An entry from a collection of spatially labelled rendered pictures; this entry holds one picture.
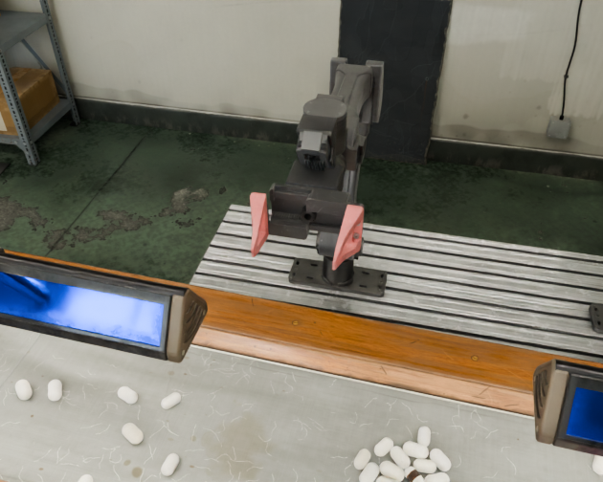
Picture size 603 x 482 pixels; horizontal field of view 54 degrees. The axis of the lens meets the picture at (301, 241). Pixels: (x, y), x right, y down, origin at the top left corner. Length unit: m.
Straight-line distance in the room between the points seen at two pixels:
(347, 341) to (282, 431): 0.19
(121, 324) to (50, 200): 2.17
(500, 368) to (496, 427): 0.10
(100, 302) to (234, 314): 0.44
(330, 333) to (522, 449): 0.34
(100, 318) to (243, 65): 2.29
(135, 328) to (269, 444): 0.36
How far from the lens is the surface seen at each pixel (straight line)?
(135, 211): 2.61
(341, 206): 0.72
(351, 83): 1.00
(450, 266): 1.31
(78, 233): 2.56
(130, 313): 0.64
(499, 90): 2.74
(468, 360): 1.02
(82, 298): 0.66
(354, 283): 1.22
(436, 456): 0.91
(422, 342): 1.02
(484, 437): 0.97
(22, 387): 1.05
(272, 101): 2.89
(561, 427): 0.60
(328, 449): 0.92
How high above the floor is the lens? 1.54
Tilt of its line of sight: 41 degrees down
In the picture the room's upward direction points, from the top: straight up
